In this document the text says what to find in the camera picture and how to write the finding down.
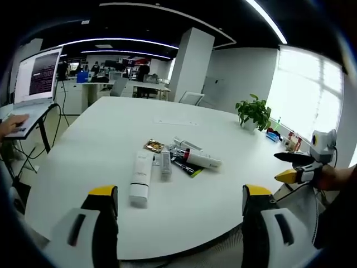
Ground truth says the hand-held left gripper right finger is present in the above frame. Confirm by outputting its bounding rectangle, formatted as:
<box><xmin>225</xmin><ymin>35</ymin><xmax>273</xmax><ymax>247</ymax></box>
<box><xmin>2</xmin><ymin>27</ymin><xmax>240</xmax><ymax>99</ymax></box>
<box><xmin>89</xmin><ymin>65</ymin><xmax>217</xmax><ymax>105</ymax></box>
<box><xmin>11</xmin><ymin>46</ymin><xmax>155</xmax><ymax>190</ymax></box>
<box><xmin>241</xmin><ymin>184</ymin><xmax>321</xmax><ymax>268</ymax></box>

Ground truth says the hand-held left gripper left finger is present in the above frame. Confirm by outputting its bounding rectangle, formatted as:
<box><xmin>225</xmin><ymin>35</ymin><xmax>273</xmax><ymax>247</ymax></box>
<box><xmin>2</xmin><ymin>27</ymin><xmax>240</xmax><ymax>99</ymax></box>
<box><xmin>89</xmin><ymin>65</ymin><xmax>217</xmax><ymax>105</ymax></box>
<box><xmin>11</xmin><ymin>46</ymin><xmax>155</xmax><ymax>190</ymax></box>
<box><xmin>46</xmin><ymin>184</ymin><xmax>119</xmax><ymax>268</ymax></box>

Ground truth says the large white skincare tube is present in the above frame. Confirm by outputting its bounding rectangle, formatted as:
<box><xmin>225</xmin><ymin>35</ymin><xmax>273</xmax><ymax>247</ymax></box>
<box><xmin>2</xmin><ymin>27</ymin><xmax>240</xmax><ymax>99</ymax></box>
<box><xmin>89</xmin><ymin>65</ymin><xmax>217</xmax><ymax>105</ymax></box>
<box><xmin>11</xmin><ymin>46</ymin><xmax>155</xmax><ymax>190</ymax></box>
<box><xmin>128</xmin><ymin>150</ymin><xmax>154</xmax><ymax>209</ymax></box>

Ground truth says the white red-capped skincare bottle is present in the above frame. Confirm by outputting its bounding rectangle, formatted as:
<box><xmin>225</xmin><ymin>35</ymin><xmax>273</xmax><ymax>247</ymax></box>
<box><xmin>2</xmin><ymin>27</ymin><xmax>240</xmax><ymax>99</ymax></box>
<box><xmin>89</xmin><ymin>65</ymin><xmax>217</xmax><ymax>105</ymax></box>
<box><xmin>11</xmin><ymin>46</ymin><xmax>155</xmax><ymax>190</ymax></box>
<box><xmin>183</xmin><ymin>149</ymin><xmax>223</xmax><ymax>170</ymax></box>

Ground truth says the black green skincare sachet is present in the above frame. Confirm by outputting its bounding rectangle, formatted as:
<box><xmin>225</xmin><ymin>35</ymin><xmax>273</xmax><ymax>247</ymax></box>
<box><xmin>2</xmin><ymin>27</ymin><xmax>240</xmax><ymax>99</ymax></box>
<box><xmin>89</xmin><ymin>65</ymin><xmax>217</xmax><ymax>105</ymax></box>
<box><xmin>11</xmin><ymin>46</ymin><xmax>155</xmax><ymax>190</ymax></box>
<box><xmin>170</xmin><ymin>156</ymin><xmax>205</xmax><ymax>179</ymax></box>

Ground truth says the thin white skincare tube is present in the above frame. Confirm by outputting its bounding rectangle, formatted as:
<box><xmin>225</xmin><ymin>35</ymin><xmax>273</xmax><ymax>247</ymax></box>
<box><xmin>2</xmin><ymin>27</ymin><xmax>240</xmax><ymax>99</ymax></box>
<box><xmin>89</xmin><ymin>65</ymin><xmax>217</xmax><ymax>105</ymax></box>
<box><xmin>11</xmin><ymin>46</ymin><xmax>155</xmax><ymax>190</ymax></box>
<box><xmin>172</xmin><ymin>136</ymin><xmax>204</xmax><ymax>152</ymax></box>

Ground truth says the clear grey skincare tube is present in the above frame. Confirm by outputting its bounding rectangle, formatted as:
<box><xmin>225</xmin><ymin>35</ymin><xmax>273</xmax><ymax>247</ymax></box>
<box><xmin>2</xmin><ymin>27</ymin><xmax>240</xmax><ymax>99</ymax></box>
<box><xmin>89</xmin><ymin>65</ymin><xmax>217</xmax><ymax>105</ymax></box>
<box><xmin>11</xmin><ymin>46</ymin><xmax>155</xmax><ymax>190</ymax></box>
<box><xmin>159</xmin><ymin>149</ymin><xmax>172</xmax><ymax>183</ymax></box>

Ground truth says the gold skincare sachet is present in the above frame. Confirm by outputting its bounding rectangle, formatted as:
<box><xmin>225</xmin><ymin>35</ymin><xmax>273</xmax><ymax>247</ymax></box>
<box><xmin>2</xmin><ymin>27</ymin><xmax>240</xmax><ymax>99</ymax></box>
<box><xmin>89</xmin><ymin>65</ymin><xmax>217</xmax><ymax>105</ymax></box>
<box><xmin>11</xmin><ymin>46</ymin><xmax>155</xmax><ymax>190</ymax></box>
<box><xmin>143</xmin><ymin>138</ymin><xmax>164</xmax><ymax>153</ymax></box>

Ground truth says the red box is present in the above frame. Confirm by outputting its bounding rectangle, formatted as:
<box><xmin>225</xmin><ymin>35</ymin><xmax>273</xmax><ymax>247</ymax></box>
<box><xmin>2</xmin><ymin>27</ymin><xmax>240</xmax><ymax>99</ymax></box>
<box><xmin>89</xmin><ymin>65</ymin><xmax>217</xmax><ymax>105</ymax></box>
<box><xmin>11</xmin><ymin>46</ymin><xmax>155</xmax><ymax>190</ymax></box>
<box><xmin>286</xmin><ymin>131</ymin><xmax>302</xmax><ymax>152</ymax></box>

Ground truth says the green potted plant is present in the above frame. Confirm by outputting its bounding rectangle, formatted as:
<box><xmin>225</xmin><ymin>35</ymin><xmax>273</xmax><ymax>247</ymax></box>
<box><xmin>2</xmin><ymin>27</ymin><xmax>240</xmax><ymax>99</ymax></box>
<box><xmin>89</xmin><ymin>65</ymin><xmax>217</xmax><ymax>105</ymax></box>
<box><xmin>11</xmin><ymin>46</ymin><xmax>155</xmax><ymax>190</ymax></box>
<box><xmin>235</xmin><ymin>93</ymin><xmax>272</xmax><ymax>132</ymax></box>

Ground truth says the black-legged laptop stand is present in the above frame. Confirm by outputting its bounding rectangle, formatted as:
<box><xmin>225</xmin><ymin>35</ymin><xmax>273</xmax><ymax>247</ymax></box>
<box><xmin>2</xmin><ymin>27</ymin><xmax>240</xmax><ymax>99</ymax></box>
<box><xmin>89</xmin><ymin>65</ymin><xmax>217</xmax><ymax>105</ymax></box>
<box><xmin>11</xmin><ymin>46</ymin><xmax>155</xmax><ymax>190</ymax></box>
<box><xmin>11</xmin><ymin>103</ymin><xmax>62</xmax><ymax>190</ymax></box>

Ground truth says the white office chair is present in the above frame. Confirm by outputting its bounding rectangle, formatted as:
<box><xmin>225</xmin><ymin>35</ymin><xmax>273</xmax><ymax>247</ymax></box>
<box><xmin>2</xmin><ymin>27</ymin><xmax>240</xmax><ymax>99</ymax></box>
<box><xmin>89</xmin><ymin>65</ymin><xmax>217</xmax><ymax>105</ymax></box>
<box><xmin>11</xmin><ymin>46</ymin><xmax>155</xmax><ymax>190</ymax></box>
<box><xmin>178</xmin><ymin>90</ymin><xmax>205</xmax><ymax>107</ymax></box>

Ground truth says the grey office chair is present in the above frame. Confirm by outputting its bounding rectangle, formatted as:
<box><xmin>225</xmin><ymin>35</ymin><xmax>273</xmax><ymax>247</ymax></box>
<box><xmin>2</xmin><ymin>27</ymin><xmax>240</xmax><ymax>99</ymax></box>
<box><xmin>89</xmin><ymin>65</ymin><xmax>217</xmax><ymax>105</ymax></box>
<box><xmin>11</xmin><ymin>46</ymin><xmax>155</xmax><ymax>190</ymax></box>
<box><xmin>110</xmin><ymin>77</ymin><xmax>128</xmax><ymax>98</ymax></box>

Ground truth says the white office desk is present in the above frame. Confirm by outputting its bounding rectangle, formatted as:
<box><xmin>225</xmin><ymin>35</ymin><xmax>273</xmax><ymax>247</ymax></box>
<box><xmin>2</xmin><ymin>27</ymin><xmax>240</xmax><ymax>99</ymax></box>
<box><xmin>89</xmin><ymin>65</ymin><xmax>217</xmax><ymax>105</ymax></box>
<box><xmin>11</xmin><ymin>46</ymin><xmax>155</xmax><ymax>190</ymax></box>
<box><xmin>81</xmin><ymin>79</ymin><xmax>171</xmax><ymax>115</ymax></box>

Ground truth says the blue crate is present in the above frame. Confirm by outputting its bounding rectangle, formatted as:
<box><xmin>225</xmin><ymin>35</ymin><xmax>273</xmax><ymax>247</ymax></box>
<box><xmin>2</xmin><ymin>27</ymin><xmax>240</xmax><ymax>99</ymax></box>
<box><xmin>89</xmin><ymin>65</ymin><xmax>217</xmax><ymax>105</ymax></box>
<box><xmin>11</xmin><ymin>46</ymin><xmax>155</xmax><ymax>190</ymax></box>
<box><xmin>76</xmin><ymin>70</ymin><xmax>90</xmax><ymax>84</ymax></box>

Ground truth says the open laptop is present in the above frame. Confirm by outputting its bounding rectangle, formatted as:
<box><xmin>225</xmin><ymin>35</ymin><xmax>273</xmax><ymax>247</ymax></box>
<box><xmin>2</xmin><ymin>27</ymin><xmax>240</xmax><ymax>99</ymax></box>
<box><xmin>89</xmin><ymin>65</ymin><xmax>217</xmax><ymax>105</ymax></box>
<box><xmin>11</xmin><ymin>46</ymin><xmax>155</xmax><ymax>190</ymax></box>
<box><xmin>4</xmin><ymin>47</ymin><xmax>64</xmax><ymax>139</ymax></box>

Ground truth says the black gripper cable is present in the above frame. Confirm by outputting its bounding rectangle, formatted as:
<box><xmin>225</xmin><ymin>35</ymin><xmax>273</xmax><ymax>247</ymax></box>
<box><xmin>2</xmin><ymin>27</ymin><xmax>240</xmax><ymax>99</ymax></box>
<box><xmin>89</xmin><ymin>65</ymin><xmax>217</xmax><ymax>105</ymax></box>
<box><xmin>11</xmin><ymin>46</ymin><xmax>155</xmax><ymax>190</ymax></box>
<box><xmin>312</xmin><ymin>183</ymin><xmax>321</xmax><ymax>250</ymax></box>

